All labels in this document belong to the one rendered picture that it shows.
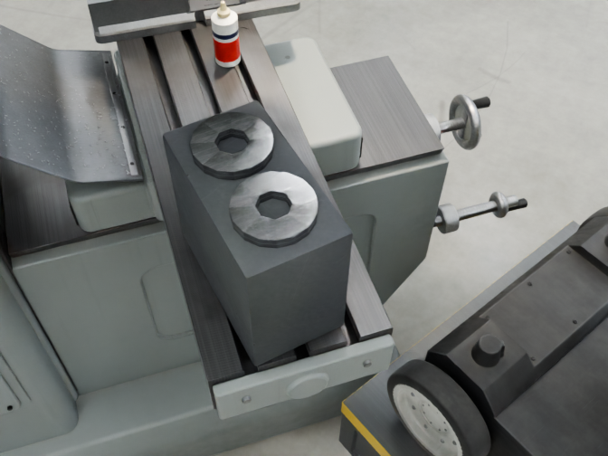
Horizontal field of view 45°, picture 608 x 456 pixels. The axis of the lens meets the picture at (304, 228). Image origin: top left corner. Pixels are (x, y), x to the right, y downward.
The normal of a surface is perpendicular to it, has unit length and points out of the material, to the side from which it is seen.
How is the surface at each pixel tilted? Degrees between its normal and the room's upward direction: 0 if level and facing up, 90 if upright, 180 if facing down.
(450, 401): 12
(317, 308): 90
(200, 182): 0
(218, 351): 0
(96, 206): 90
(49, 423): 79
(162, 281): 90
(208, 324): 0
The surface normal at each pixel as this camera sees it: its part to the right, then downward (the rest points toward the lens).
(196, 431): 0.28, 0.41
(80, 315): 0.31, 0.76
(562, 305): 0.00, -0.61
